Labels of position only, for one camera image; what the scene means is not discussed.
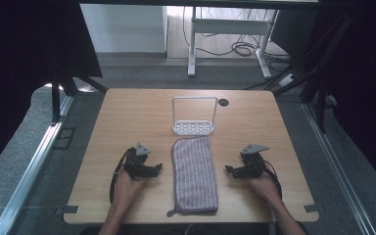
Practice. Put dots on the purple striped towel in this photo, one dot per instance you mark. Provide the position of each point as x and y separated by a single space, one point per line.
194 173

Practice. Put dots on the black metal stand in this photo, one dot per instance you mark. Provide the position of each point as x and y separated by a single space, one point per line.
56 101
321 107

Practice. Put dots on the black curtain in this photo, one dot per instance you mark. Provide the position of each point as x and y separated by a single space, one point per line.
19 49
365 81

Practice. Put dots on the person's right hand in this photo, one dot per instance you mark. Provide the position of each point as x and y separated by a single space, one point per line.
266 189

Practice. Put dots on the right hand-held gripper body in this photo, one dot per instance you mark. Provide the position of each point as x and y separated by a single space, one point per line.
254 164

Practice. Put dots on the white towel rack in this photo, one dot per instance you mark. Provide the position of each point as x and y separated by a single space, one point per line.
193 127

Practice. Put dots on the person's left hand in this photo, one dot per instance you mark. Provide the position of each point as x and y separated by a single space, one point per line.
125 187

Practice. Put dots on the person's dark clothing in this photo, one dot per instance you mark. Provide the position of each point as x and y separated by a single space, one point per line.
209 229

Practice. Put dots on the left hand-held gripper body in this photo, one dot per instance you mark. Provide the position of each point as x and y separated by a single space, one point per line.
136 161

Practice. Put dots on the desk with white frame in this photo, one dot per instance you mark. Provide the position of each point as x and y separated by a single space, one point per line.
228 26

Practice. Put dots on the aluminium floor rail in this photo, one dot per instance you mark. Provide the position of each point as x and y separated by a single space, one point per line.
336 163
32 169

